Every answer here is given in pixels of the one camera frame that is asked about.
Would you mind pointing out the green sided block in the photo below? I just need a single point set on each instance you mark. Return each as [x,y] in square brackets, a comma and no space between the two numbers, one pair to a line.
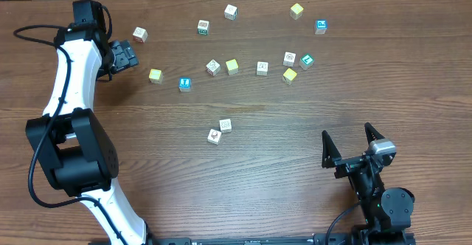
[203,27]

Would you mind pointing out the blue top block right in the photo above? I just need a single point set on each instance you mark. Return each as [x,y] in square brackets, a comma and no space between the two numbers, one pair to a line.
[320,27]

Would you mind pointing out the acorn wooden block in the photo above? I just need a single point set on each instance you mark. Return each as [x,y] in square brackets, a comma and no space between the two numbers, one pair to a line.
[214,136]

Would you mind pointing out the yellow top block centre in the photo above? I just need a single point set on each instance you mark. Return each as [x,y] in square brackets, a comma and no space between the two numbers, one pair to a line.
[232,67]

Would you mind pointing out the white block red sides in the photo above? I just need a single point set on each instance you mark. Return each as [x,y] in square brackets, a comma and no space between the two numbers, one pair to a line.
[213,67]

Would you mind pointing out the yellow framed block left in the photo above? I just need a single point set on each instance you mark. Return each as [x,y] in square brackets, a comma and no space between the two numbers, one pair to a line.
[156,76]

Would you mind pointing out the yellow block top right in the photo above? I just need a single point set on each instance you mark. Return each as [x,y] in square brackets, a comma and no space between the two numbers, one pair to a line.
[296,11]

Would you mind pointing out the white block top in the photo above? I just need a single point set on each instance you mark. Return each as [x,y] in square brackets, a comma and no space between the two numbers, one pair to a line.
[230,12]

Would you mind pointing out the blue block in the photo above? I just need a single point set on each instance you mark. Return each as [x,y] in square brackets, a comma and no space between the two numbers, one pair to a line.
[225,125]
[320,27]
[184,84]

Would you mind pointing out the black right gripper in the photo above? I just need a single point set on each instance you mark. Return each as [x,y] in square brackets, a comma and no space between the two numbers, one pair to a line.
[354,162]

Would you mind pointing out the green top block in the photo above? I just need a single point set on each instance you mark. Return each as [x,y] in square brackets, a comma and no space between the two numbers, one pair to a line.
[306,61]

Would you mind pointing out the yellow block lower right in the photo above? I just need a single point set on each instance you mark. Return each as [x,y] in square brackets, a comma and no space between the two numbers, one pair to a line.
[289,75]

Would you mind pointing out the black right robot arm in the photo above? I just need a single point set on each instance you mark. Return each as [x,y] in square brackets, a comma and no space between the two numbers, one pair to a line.
[387,212]

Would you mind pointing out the white block right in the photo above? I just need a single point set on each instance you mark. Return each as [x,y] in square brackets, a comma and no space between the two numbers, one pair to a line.
[289,59]

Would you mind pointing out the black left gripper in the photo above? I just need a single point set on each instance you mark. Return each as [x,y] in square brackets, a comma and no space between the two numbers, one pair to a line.
[125,55]

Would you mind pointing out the white block red side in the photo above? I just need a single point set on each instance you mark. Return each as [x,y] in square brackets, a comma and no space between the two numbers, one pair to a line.
[140,34]

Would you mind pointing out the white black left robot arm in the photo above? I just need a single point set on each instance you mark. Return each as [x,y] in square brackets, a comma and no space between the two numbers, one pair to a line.
[74,159]

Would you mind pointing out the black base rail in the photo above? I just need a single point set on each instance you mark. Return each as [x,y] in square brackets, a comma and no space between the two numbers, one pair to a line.
[250,241]

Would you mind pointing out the white block centre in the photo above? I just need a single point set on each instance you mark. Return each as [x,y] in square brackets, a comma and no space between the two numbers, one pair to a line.
[262,68]

